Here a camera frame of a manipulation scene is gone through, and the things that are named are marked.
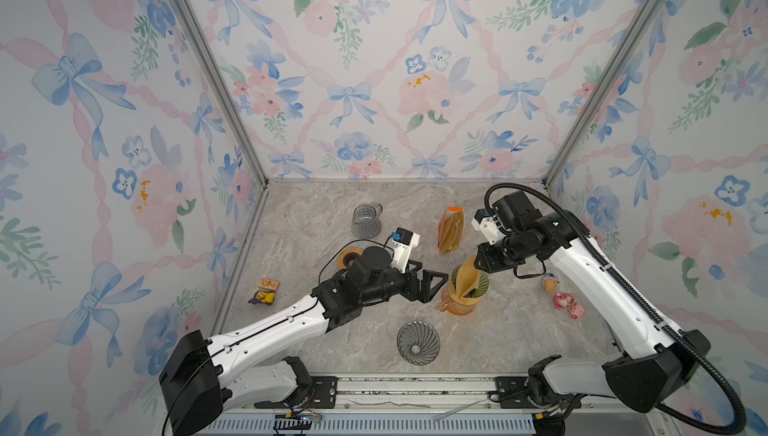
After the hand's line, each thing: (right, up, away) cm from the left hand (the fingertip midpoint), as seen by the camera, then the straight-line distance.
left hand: (437, 271), depth 68 cm
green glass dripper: (+13, -6, +10) cm, 18 cm away
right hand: (+11, +1, +7) cm, 13 cm away
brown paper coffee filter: (+9, -3, +6) cm, 11 cm away
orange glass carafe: (+5, -12, +14) cm, 19 cm away
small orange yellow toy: (-47, -10, +20) cm, 52 cm away
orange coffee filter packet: (+9, +8, +29) cm, 32 cm away
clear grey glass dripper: (-3, -22, +12) cm, 25 cm away
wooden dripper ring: (-22, +4, -3) cm, 22 cm away
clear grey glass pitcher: (-19, +10, +40) cm, 45 cm away
